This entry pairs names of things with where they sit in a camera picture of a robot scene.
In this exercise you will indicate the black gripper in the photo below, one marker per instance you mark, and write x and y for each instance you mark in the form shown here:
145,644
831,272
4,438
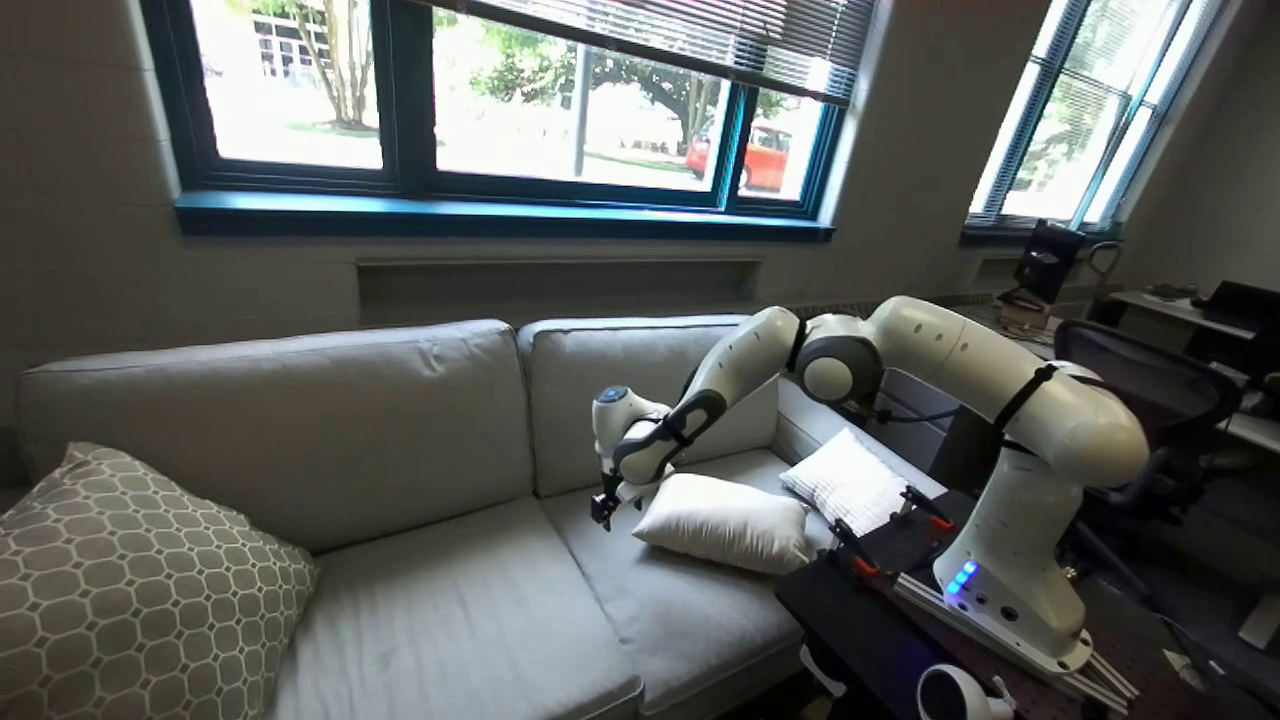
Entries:
623,486

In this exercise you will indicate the plain white pillow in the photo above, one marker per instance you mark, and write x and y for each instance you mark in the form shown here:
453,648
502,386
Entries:
725,523

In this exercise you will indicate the white ribbed pillow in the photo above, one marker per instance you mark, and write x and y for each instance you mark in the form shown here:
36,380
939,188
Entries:
846,482

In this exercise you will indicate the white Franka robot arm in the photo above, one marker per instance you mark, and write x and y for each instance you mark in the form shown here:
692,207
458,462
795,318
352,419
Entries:
1014,386

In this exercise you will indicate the grey sofa seat cushion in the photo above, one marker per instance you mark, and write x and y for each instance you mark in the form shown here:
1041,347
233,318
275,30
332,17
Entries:
667,612
453,612

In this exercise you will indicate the grey sofa back cushion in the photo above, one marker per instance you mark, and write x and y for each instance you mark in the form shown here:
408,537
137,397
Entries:
292,424
572,372

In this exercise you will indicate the grey fabric sofa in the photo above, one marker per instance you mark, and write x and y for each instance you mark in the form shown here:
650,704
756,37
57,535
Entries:
747,667

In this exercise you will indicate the orange black clamp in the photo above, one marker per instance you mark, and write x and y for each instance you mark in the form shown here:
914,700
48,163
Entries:
863,551
926,510

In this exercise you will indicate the dark robot table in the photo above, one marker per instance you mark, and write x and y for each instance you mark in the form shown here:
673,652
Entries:
865,627

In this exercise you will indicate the white mug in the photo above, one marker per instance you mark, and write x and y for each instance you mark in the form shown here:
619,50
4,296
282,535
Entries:
935,700

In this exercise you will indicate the red car outside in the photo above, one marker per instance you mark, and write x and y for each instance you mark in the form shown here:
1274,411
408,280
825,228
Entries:
747,157

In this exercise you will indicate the teal framed window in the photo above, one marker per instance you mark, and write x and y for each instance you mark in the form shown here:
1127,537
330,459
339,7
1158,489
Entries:
407,92

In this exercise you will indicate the beige lattice patterned pillow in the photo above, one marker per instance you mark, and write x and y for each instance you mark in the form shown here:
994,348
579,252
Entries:
132,603

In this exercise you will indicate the dark window blinds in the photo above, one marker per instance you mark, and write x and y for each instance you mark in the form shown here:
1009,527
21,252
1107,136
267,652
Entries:
747,41

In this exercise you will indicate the black device on sill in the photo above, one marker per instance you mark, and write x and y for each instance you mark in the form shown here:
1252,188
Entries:
1044,261

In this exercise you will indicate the black office chair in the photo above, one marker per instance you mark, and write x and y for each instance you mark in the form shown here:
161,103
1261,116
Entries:
1145,380

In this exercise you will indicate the white framed side window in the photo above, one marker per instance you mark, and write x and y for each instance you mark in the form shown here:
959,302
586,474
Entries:
1107,122

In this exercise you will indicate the black desk monitor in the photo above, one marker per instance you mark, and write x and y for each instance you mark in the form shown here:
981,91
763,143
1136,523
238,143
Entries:
1240,307

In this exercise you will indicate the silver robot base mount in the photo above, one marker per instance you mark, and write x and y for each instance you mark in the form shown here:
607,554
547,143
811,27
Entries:
1052,652

